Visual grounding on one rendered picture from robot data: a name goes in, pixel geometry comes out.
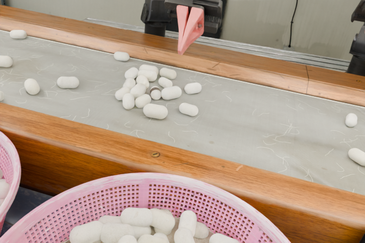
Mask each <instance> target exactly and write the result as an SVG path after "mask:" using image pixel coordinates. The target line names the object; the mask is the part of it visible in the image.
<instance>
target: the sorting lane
mask: <svg viewBox="0 0 365 243"><path fill-rule="evenodd" d="M0 55H1V56H9V57H11V58H12V60H13V63H12V65H11V66H10V67H0V91H2V92H3V93H4V99H3V100H2V101H0V102H1V103H5V104H9V105H13V106H17V107H21V108H26V109H29V110H33V111H36V112H41V113H45V114H49V115H52V116H56V117H60V118H64V119H68V120H72V121H75V122H80V123H83V124H87V125H92V126H96V127H100V128H103V129H107V130H111V131H115V132H119V133H123V134H126V135H130V136H134V137H139V138H143V139H147V140H151V141H154V142H158V143H162V144H166V145H170V146H174V147H178V148H181V149H185V150H190V151H194V152H198V153H201V154H205V155H209V156H213V157H217V158H221V159H226V160H228V161H232V162H236V163H241V164H245V165H249V166H251V167H256V168H260V169H264V170H268V171H272V172H276V173H279V174H283V175H287V176H292V177H296V178H299V179H302V180H307V181H311V182H315V183H319V184H323V185H326V186H330V187H334V188H338V189H343V190H347V191H350V192H353V193H358V194H362V195H365V166H362V165H360V164H358V163H357V162H355V161H353V160H352V159H350V158H349V156H348V152H349V150H350V149H352V148H357V149H359V150H361V151H363V152H365V107H362V106H356V105H352V104H346V103H342V102H338V101H333V100H328V99H323V98H318V97H313V96H310V95H305V94H300V93H295V92H290V91H285V90H282V89H277V88H272V87H267V86H262V85H257V84H252V83H248V82H244V81H238V80H234V79H229V78H224V77H220V76H215V75H211V74H205V73H201V72H195V71H191V70H187V69H182V68H177V67H172V66H167V65H162V64H159V63H154V62H149V61H144V60H139V59H134V58H129V60H128V61H119V60H116V59H115V58H114V54H111V53H106V52H101V51H97V50H93V49H87V48H83V47H78V46H73V45H69V44H64V43H60V42H54V41H50V40H44V39H40V38H36V37H31V36H27V37H26V38H25V39H13V38H11V37H10V32H8V31H3V30H0ZM141 65H150V66H155V67H157V68H158V70H159V72H158V75H157V78H156V80H155V81H152V82H151V81H149V87H148V88H147V89H146V92H145V94H148V95H149V96H150V89H151V88H152V87H154V86H156V87H158V88H159V89H160V91H161V92H162V90H163V89H164V87H162V86H160V85H159V79H160V78H161V75H160V70H161V69H162V68H168V69H172V70H174V71H175V72H176V74H177V76H176V78H175V79H173V80H171V79H168V80H170V81H171V82H172V86H178V87H179V88H180V89H181V96H180V97H178V98H175V99H171V100H165V99H163V98H162V96H161V97H160V99H158V100H154V99H153V98H152V97H151V96H150V97H151V102H150V104H157V105H163V106H165V107H166V108H167V111H168V114H167V116H166V117H165V118H164V119H156V118H150V117H147V116H146V115H145V114H144V113H143V108H144V107H143V108H138V107H136V105H134V107H133V108H132V109H129V110H127V109H126V108H124V107H123V100H118V99H116V97H115V93H116V91H118V90H119V89H121V88H122V87H123V84H124V83H125V80H126V78H125V72H126V71H127V70H129V69H131V68H133V67H135V68H137V69H138V71H139V67H140V66H141ZM62 76H66V77H71V76H73V77H76V78H77V79H78V80H79V85H78V87H76V88H60V87H59V86H58V84H57V80H58V79H59V78H60V77H62ZM27 79H34V80H36V81H37V83H38V85H39V86H40V91H39V93H37V94H35V95H31V94H29V93H28V92H27V90H26V88H25V86H24V82H25V81H26V80H27ZM195 82H197V83H200V84H201V86H202V90H201V91H200V92H199V93H194V94H187V93H186V92H185V90H184V88H185V86H186V85H187V84H191V83H195ZM182 103H188V104H191V105H195V106H197V108H198V113H197V115H196V116H189V115H188V114H183V113H181V112H180V110H179V106H180V105H181V104H182ZM349 113H353V114H355V115H356V116H357V124H356V125H355V126H354V127H349V126H347V125H346V123H345V120H346V116H347V115H348V114H349Z"/></svg>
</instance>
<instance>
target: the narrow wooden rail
mask: <svg viewBox="0 0 365 243"><path fill-rule="evenodd" d="M0 132H2V133H3V134H5V135H6V136H7V137H8V138H9V139H10V140H11V142H12V143H13V144H14V146H15V148H16V150H17V152H18V155H19V158H20V164H21V179H20V185H19V187H23V188H26V189H30V190H33V191H36V192H39V193H43V194H46V195H49V196H53V197H55V196H57V195H59V194H61V193H62V192H64V191H67V190H69V189H71V188H73V187H76V186H79V185H81V184H83V183H87V182H90V181H93V180H97V179H100V178H104V177H109V176H115V175H121V174H131V173H140V172H152V173H162V174H171V175H178V176H183V177H188V178H192V179H195V180H199V181H202V182H205V183H208V184H211V185H213V186H215V187H218V188H221V189H223V190H225V191H227V192H229V193H231V194H233V195H235V196H236V197H238V198H239V199H241V200H243V201H244V202H246V203H247V204H249V205H251V206H252V207H254V208H255V209H256V210H257V211H259V212H260V213H261V214H262V215H264V216H265V217H266V218H267V219H268V220H269V221H271V222H272V223H273V224H274V225H275V226H276V227H277V228H278V229H279V230H280V231H281V232H282V233H283V234H284V236H285V237H286V238H287V239H288V240H289V241H290V242H291V243H359V242H360V240H361V238H362V237H363V235H364V233H365V195H362V194H358V193H353V192H350V191H347V190H343V189H338V188H334V187H330V186H326V185H323V184H319V183H315V182H311V181H307V180H302V179H299V178H296V177H292V176H287V175H283V174H279V173H276V172H272V171H268V170H264V169H260V168H256V167H251V166H249V165H245V164H241V163H236V162H232V161H228V160H226V159H221V158H217V157H213V156H209V155H205V154H201V153H198V152H194V151H190V150H185V149H181V148H178V147H174V146H170V145H166V144H162V143H158V142H154V141H151V140H147V139H143V138H139V137H134V136H130V135H126V134H123V133H119V132H115V131H111V130H107V129H103V128H100V127H96V126H92V125H87V124H83V123H80V122H77V121H72V120H68V119H64V118H60V117H56V116H52V115H49V114H45V113H41V112H36V111H33V110H29V109H26V108H21V107H17V106H13V105H9V104H5V103H1V102H0Z"/></svg>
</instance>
